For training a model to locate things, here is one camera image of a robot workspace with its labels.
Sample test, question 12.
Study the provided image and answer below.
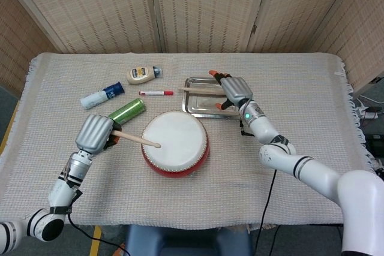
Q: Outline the wooden drumstick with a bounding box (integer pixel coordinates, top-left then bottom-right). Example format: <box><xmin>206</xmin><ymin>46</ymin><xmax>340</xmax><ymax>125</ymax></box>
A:
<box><xmin>178</xmin><ymin>86</ymin><xmax>226</xmax><ymax>95</ymax></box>
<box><xmin>111</xmin><ymin>129</ymin><xmax>162</xmax><ymax>149</ymax></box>

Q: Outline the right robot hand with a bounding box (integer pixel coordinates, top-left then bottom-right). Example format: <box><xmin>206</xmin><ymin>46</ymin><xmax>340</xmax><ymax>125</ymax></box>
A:
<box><xmin>208</xmin><ymin>69</ymin><xmax>254</xmax><ymax>110</ymax></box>

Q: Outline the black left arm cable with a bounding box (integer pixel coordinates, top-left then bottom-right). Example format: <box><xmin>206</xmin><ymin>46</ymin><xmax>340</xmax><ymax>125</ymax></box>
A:
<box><xmin>68</xmin><ymin>213</ymin><xmax>125</xmax><ymax>256</ymax></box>

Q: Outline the white power strip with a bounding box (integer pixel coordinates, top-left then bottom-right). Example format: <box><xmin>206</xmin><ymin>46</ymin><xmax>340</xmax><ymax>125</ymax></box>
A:
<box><xmin>359</xmin><ymin>110</ymin><xmax>379</xmax><ymax>121</ymax></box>

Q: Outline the red white marker pen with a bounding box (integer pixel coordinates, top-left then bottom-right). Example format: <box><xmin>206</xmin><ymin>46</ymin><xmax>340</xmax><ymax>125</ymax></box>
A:
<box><xmin>139</xmin><ymin>89</ymin><xmax>175</xmax><ymax>97</ymax></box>

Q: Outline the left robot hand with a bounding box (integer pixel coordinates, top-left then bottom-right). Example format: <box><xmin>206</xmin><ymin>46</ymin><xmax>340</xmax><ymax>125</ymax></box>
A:
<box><xmin>74</xmin><ymin>114</ymin><xmax>121</xmax><ymax>155</ymax></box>

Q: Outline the black box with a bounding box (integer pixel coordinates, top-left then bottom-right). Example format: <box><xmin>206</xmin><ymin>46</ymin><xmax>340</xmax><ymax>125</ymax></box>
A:
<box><xmin>364</xmin><ymin>134</ymin><xmax>384</xmax><ymax>158</ymax></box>

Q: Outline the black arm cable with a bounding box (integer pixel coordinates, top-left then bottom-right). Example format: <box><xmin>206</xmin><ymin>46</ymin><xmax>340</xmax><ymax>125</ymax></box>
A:
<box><xmin>68</xmin><ymin>213</ymin><xmax>125</xmax><ymax>256</ymax></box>
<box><xmin>239</xmin><ymin>120</ymin><xmax>278</xmax><ymax>256</ymax></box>

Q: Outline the green drink can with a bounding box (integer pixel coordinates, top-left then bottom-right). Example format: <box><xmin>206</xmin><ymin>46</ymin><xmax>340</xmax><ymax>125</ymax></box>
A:
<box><xmin>107</xmin><ymin>98</ymin><xmax>147</xmax><ymax>125</ymax></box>

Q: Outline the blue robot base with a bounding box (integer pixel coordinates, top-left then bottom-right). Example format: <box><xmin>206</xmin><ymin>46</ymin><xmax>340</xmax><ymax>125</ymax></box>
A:
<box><xmin>124</xmin><ymin>225</ymin><xmax>253</xmax><ymax>256</ymax></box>

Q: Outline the cream mayonnaise squeeze bottle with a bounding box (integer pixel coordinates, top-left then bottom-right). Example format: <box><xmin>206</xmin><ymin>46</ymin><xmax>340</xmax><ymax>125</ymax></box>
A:
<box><xmin>125</xmin><ymin>65</ymin><xmax>164</xmax><ymax>85</ymax></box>

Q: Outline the woven folding screen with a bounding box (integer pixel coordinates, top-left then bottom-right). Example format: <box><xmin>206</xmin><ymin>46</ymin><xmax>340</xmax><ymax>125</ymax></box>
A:
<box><xmin>0</xmin><ymin>0</ymin><xmax>384</xmax><ymax>98</ymax></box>

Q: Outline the red drum white skin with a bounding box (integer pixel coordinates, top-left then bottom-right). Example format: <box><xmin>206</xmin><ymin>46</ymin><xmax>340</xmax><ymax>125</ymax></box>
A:
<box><xmin>140</xmin><ymin>110</ymin><xmax>211</xmax><ymax>179</ymax></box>

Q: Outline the stainless steel tray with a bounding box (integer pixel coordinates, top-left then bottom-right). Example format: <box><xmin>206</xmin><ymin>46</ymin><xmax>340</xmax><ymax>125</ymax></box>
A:
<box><xmin>181</xmin><ymin>76</ymin><xmax>247</xmax><ymax>120</ymax></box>

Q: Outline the beige woven tablecloth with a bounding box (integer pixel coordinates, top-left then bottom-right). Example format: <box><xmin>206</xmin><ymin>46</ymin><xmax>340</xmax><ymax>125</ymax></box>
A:
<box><xmin>0</xmin><ymin>52</ymin><xmax>376</xmax><ymax>230</ymax></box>

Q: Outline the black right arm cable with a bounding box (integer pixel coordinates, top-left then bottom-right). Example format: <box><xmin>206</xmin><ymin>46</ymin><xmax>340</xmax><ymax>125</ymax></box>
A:
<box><xmin>239</xmin><ymin>120</ymin><xmax>278</xmax><ymax>256</ymax></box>

